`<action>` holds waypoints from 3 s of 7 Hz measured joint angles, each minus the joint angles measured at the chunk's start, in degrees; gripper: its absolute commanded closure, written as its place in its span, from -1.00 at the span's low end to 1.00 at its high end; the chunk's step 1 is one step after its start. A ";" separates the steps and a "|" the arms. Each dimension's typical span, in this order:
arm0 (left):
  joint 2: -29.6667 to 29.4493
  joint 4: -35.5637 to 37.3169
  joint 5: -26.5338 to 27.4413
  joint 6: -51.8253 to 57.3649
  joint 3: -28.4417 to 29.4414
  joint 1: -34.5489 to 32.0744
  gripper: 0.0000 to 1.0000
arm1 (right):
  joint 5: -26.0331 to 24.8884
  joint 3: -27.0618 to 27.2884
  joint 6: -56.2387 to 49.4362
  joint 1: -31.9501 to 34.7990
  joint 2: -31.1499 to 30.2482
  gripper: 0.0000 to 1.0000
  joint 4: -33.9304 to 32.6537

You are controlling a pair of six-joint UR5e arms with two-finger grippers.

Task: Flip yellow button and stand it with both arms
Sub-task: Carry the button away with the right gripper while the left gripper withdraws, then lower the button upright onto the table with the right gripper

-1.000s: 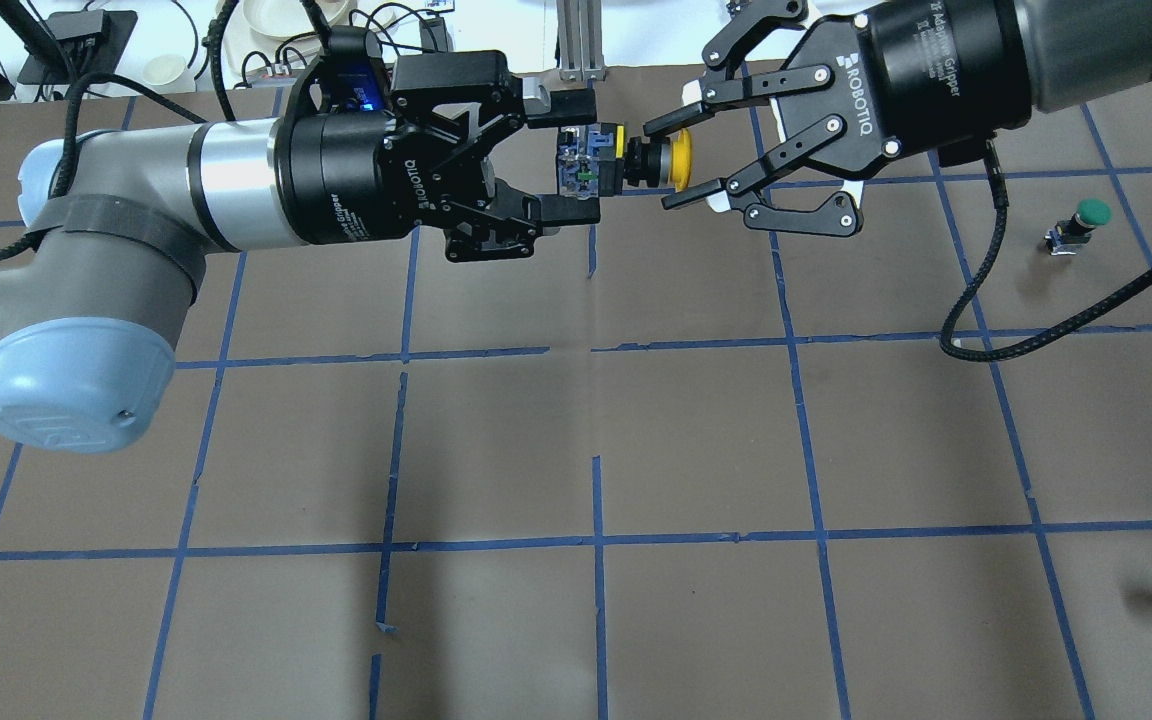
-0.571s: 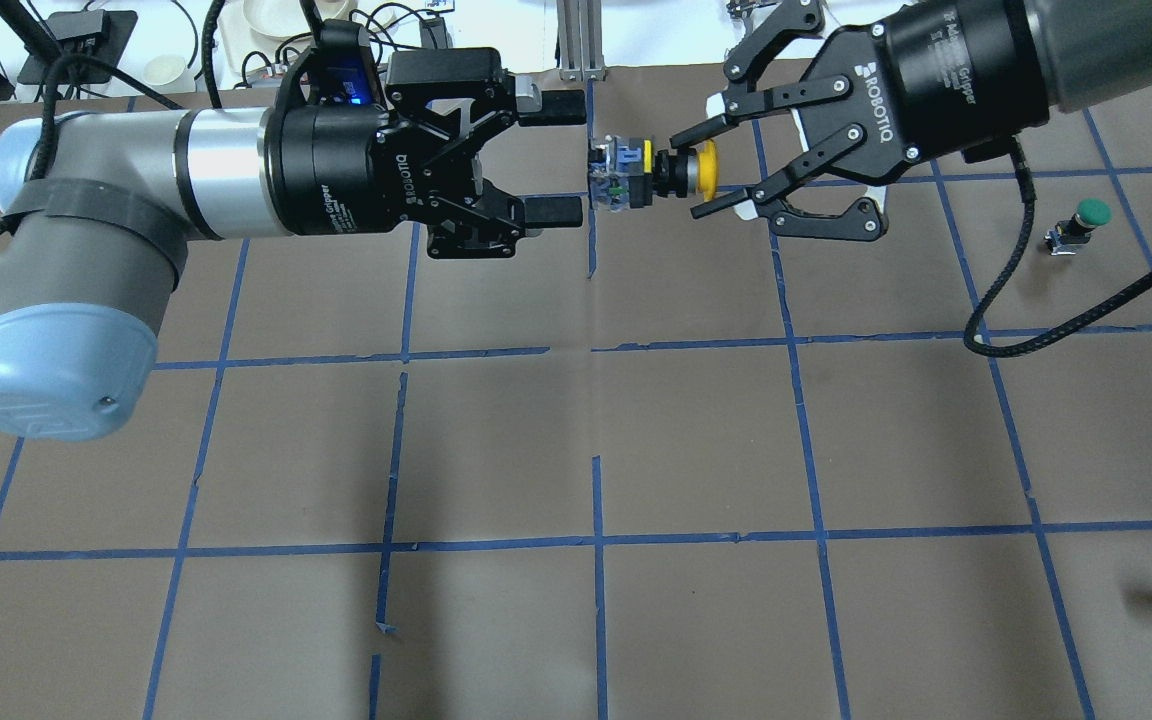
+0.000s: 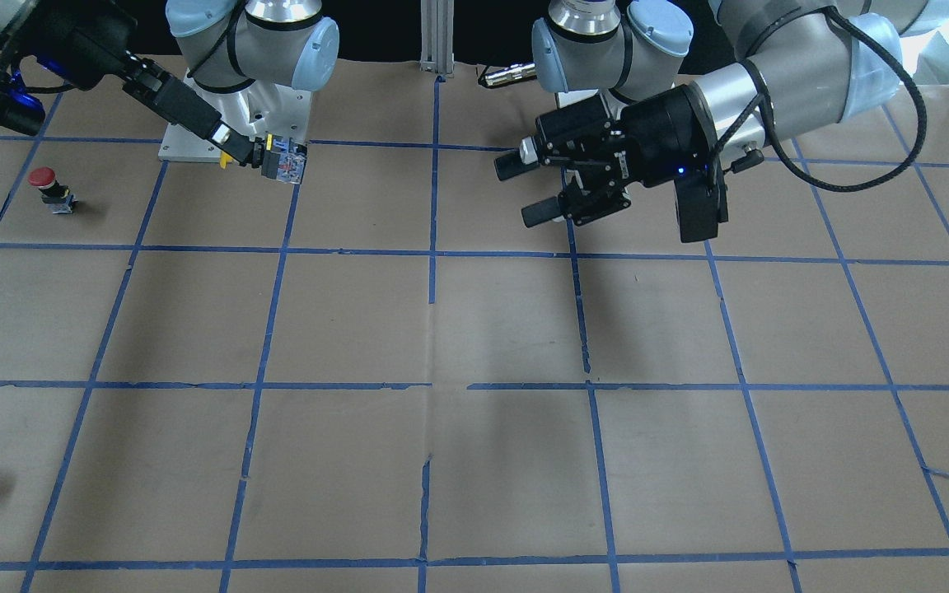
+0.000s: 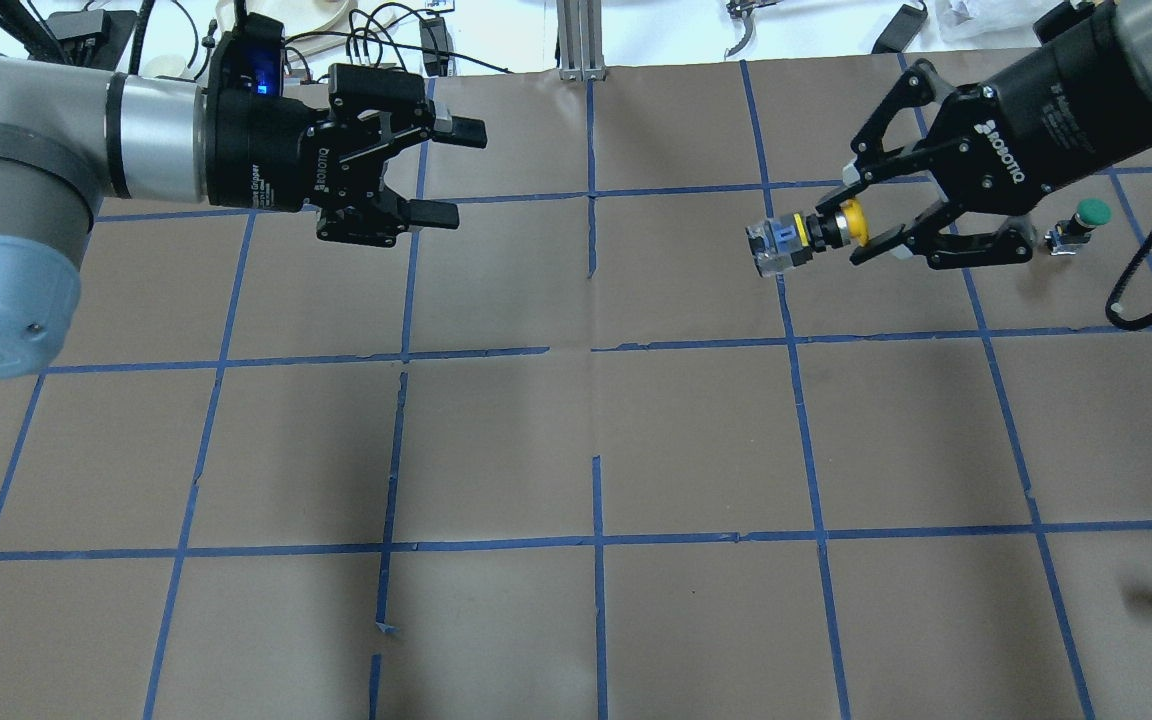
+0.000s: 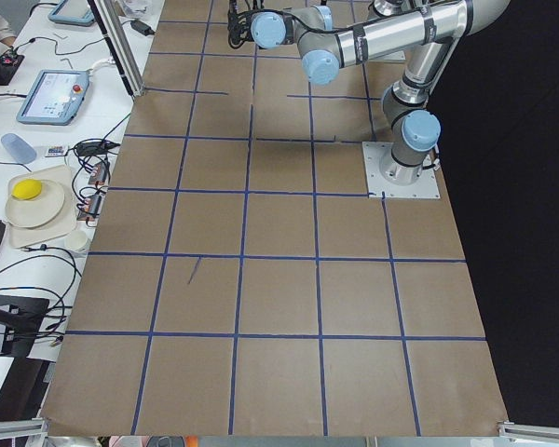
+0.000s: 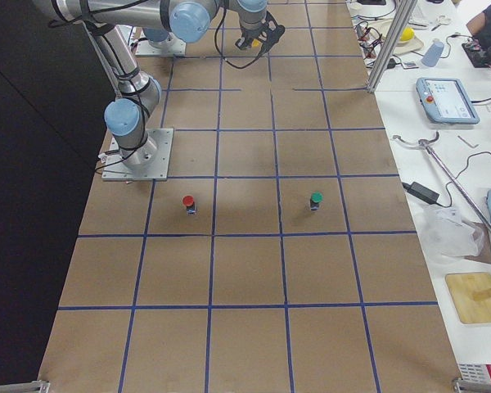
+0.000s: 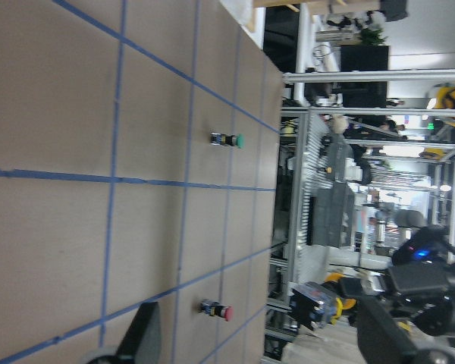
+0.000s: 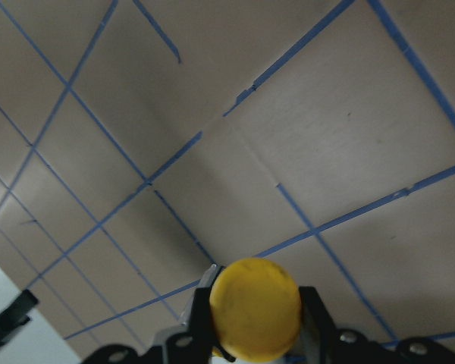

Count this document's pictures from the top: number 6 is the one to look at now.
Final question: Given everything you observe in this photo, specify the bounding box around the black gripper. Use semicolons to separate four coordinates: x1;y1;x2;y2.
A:
235;11;285;52

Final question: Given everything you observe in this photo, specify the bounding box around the yellow push button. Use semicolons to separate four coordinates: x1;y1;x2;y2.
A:
249;38;263;47

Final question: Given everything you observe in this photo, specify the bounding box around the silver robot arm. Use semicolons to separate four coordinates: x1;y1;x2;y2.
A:
142;0;286;54
34;1;229;179

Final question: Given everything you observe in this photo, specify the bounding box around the green push button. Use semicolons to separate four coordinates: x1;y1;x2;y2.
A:
309;192;323;211

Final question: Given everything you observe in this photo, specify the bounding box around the red push button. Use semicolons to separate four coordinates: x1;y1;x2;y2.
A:
182;195;196;215

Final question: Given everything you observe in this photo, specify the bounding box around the power strip with plugs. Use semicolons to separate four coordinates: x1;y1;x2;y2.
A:
354;21;383;58

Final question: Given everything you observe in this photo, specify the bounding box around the beige plate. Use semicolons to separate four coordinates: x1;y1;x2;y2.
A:
393;24;425;55

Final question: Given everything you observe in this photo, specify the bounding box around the yellow fruit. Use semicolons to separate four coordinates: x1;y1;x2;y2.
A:
399;27;415;43

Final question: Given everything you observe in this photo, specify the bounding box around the metal walking cane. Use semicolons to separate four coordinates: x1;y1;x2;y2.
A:
391;131;491;237

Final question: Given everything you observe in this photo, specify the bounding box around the black power adapter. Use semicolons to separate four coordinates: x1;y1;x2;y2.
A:
406;182;439;205

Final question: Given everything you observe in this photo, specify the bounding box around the clear plastic bag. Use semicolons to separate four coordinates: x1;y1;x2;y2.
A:
417;206;491;264

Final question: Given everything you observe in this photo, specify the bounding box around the wooden cutting board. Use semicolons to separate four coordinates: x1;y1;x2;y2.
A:
445;273;491;324

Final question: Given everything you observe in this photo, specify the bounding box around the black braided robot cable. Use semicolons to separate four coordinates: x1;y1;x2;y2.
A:
213;7;279;70

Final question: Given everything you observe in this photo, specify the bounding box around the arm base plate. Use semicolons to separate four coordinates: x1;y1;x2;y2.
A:
136;36;187;57
101;129;174;181

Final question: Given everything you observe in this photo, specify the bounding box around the aluminium frame post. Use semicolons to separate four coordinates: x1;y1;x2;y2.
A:
367;0;417;93

